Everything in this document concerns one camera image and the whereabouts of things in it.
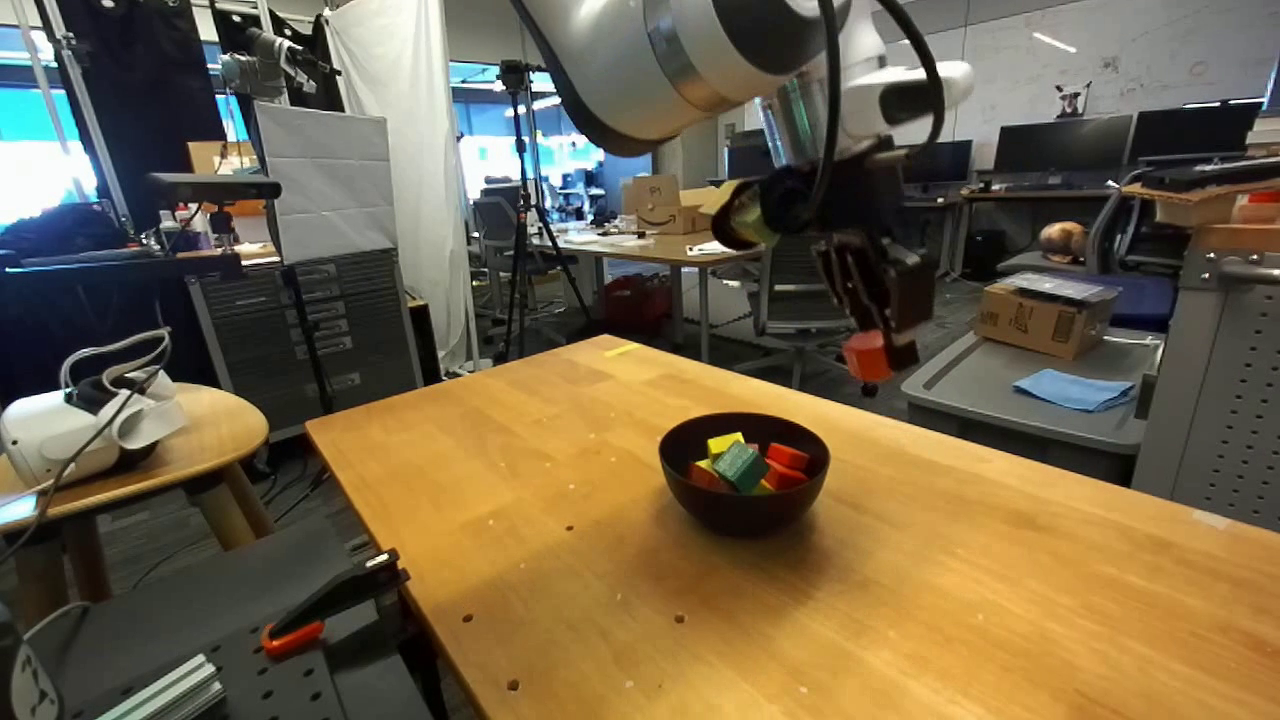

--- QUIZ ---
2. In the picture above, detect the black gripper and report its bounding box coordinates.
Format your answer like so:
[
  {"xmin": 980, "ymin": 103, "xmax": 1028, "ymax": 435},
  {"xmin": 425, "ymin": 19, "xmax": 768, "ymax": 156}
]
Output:
[{"xmin": 795, "ymin": 146, "xmax": 938, "ymax": 380}]

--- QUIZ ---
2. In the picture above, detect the small red toy block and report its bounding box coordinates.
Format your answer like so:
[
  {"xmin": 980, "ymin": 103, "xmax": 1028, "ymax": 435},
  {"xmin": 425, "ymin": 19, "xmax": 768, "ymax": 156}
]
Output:
[{"xmin": 765, "ymin": 438, "xmax": 815, "ymax": 495}]

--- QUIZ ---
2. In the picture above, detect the green cube toy block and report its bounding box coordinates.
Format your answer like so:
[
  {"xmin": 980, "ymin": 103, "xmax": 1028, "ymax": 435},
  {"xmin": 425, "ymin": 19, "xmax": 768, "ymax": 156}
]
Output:
[{"xmin": 716, "ymin": 438, "xmax": 770, "ymax": 495}]

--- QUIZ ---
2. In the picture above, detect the red cube toy block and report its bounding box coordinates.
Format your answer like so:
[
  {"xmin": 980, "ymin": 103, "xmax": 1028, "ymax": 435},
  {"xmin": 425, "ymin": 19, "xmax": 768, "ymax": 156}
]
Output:
[{"xmin": 684, "ymin": 457, "xmax": 730, "ymax": 495}]

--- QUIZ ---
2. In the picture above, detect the black bowl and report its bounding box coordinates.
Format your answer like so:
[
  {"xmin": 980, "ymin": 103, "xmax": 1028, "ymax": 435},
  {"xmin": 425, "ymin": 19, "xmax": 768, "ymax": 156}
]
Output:
[{"xmin": 655, "ymin": 407, "xmax": 834, "ymax": 540}]

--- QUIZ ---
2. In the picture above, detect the grey plastic tote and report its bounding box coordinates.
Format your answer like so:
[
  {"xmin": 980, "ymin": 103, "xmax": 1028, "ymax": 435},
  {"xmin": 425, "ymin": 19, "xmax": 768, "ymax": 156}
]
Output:
[{"xmin": 901, "ymin": 326, "xmax": 1167, "ymax": 488}]

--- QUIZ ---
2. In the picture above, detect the printed cardboard box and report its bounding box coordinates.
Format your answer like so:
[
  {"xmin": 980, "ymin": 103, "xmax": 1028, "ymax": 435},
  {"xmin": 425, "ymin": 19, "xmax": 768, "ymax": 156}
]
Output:
[{"xmin": 975, "ymin": 272, "xmax": 1128, "ymax": 369}]

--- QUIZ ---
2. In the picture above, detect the flat grey tray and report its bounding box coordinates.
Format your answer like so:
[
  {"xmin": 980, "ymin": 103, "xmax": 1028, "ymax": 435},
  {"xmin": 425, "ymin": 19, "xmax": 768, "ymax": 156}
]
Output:
[{"xmin": 994, "ymin": 268, "xmax": 1128, "ymax": 307}]

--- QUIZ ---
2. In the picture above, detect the brown round object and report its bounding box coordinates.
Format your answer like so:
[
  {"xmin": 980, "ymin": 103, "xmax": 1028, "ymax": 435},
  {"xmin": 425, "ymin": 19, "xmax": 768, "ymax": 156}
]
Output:
[{"xmin": 1030, "ymin": 214, "xmax": 1093, "ymax": 265}]

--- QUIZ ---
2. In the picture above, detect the blue cloth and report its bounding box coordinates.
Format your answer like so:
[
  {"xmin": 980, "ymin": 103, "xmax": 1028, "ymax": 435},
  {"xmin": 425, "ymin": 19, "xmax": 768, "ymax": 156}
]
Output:
[{"xmin": 1009, "ymin": 365, "xmax": 1142, "ymax": 416}]

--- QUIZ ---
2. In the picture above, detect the cardboard box smile logo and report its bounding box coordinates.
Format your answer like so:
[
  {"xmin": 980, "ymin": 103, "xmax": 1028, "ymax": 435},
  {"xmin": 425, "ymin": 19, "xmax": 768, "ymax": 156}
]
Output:
[{"xmin": 618, "ymin": 172, "xmax": 736, "ymax": 241}]

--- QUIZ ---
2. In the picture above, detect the black desk monitor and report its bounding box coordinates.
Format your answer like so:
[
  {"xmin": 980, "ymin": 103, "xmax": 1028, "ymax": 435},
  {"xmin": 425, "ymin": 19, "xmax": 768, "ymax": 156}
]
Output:
[
  {"xmin": 1128, "ymin": 99, "xmax": 1268, "ymax": 167},
  {"xmin": 989, "ymin": 113, "xmax": 1138, "ymax": 178}
]

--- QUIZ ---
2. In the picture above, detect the red bin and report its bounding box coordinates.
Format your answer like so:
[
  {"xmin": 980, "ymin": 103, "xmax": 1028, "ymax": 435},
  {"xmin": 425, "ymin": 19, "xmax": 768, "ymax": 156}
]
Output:
[{"xmin": 600, "ymin": 268, "xmax": 678, "ymax": 339}]

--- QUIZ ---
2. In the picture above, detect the wooden office desk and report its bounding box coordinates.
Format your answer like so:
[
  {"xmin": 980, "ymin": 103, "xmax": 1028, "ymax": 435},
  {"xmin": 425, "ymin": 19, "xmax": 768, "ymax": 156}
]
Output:
[{"xmin": 549, "ymin": 218, "xmax": 768, "ymax": 369}]

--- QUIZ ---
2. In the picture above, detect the blue storage bin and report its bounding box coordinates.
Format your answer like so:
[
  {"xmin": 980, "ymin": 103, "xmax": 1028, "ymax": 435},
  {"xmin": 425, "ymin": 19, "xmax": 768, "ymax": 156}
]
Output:
[{"xmin": 1082, "ymin": 268, "xmax": 1186, "ymax": 334}]

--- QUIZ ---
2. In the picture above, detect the black tripod stand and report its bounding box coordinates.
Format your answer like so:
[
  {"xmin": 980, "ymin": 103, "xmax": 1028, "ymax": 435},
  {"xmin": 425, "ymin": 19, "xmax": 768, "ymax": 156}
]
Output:
[{"xmin": 490, "ymin": 54, "xmax": 600, "ymax": 369}]

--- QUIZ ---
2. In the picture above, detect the white hanging curtain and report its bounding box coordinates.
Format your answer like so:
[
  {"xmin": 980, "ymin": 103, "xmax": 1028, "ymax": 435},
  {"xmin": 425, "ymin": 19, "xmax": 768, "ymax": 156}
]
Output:
[{"xmin": 320, "ymin": 0, "xmax": 479, "ymax": 373}]

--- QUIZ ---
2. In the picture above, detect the dark filing cabinet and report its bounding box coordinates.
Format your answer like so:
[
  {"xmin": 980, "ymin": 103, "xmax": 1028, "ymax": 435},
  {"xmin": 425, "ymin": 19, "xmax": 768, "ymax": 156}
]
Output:
[{"xmin": 196, "ymin": 245, "xmax": 427, "ymax": 435}]

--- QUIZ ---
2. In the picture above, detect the white foam panel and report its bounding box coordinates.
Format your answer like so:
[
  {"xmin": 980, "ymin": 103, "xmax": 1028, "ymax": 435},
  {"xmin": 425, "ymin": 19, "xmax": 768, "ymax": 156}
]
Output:
[{"xmin": 249, "ymin": 99, "xmax": 400, "ymax": 268}]

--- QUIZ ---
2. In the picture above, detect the black shelf board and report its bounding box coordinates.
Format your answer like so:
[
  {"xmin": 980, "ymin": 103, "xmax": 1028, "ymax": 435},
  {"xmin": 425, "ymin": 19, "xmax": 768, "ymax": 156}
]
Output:
[{"xmin": 145, "ymin": 167, "xmax": 289, "ymax": 206}]

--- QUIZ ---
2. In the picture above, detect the round wooden side table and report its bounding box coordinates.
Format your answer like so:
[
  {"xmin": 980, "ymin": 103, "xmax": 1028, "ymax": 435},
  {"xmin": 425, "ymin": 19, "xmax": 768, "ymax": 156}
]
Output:
[{"xmin": 0, "ymin": 380, "xmax": 280, "ymax": 609}]

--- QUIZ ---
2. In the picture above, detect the white VR headset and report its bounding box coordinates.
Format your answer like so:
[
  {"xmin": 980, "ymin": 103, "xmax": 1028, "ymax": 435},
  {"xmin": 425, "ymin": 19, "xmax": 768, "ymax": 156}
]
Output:
[{"xmin": 0, "ymin": 324, "xmax": 196, "ymax": 493}]

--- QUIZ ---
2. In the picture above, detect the silver aluminium bar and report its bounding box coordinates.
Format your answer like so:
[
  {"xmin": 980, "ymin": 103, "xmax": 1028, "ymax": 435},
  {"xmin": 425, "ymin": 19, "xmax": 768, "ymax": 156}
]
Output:
[{"xmin": 94, "ymin": 650, "xmax": 228, "ymax": 720}]

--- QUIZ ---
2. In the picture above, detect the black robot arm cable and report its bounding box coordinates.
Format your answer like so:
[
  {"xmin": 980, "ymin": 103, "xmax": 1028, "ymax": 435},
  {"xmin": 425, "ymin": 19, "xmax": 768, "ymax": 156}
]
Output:
[{"xmin": 807, "ymin": 0, "xmax": 953, "ymax": 206}]

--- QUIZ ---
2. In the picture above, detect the white curved hose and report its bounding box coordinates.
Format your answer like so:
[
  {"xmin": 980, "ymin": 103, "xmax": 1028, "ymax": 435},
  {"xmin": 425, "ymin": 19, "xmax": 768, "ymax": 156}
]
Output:
[{"xmin": 1082, "ymin": 167, "xmax": 1150, "ymax": 278}]

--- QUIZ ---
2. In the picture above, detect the black clamp orange handle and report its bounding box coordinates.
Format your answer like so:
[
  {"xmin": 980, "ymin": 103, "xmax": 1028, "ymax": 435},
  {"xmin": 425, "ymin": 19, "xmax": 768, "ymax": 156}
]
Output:
[{"xmin": 254, "ymin": 547, "xmax": 408, "ymax": 666}]

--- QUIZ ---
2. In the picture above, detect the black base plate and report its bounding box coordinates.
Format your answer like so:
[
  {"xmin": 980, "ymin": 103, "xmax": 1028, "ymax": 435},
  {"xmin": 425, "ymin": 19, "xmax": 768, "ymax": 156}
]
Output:
[{"xmin": 0, "ymin": 511, "xmax": 453, "ymax": 720}]

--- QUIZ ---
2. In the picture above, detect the white base cable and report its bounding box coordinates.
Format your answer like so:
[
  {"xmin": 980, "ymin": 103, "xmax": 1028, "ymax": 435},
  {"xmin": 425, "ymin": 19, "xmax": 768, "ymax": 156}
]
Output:
[{"xmin": 8, "ymin": 596, "xmax": 90, "ymax": 720}]

